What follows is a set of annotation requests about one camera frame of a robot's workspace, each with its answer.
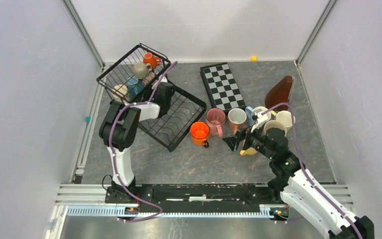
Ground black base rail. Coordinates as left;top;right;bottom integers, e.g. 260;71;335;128
105;183;290;215

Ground cream mug in rack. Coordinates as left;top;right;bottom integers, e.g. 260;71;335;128
112;85;130;104

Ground black white chessboard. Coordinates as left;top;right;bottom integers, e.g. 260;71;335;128
200;62;246;114

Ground orange cup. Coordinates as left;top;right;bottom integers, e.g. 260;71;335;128
190;121;209;148

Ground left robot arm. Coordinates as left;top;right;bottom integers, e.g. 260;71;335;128
99;82;176;203

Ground orange mug in basket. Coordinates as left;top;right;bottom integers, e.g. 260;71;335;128
143;52;162;69

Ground blue cup in rack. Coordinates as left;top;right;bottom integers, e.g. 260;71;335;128
126;76;144;98

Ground yellow cup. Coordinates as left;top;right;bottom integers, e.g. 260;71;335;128
240;147;258;156

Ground light blue mug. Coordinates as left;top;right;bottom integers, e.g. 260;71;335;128
245;106;267;125

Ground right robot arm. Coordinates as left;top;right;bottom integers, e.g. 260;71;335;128
223;128;375;239

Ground pink floral mug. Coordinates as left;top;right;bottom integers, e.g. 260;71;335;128
206;108;226;138

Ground beige mug in basket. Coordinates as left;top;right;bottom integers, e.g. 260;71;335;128
132;62;152;80

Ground black wire basket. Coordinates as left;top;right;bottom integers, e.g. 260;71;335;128
96;43;171;103

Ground brown wedge object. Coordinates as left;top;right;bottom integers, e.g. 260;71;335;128
265;76;294;109

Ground salmon pink mug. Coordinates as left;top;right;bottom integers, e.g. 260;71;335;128
228;108;247;134

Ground black dish rack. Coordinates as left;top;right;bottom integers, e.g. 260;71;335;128
138;85;207;152

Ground yellow mug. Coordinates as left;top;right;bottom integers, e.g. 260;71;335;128
273;111;295;132

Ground pale pink mug in rack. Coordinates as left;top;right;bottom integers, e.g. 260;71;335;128
142;72;156;86

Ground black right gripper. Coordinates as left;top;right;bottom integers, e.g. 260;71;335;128
222;121;275;160

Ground tan tall cup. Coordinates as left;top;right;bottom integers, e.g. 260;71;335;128
262;120;287;135

